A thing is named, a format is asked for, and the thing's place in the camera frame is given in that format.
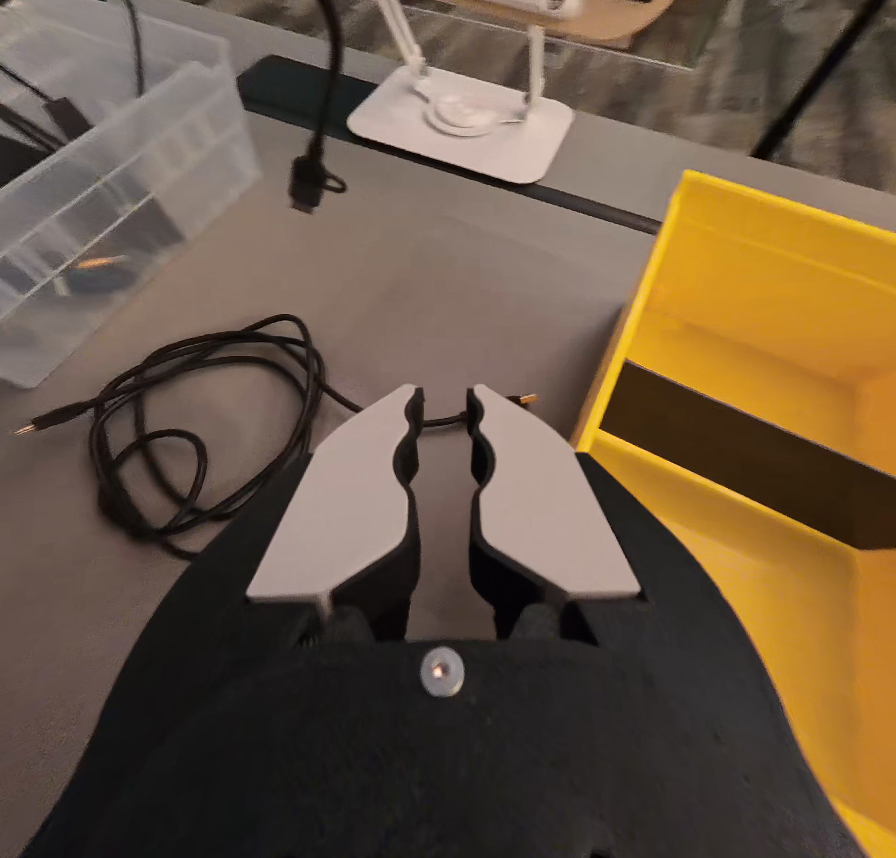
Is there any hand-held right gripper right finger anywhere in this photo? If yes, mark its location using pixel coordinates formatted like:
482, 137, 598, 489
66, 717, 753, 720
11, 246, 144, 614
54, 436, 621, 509
465, 384, 644, 638

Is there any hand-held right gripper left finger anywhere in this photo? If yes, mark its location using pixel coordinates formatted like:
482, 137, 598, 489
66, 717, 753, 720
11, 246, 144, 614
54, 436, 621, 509
245, 384, 426, 640

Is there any thick black cable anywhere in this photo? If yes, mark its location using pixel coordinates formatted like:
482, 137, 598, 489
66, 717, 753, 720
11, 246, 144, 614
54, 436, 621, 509
13, 314, 540, 561

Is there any yellow plastic bin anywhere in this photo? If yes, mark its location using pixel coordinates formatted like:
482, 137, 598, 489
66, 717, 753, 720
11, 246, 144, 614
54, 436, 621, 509
570, 169, 896, 858

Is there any dark usb connector with cable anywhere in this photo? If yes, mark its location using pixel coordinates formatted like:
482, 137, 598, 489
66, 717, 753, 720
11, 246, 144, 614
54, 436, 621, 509
290, 0, 349, 215

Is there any clear plastic bin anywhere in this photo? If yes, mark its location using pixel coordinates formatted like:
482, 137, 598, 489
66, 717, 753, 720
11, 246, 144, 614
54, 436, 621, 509
0, 0, 263, 390

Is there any black divider panel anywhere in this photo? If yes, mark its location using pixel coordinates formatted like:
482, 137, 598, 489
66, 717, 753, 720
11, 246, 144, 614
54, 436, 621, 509
601, 361, 896, 551

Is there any white stand base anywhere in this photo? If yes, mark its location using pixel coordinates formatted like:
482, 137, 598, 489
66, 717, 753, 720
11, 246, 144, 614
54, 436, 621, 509
346, 0, 575, 185

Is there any tangle of black cables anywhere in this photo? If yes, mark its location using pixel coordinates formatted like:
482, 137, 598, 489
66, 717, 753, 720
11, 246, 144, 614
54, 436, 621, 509
0, 0, 148, 166

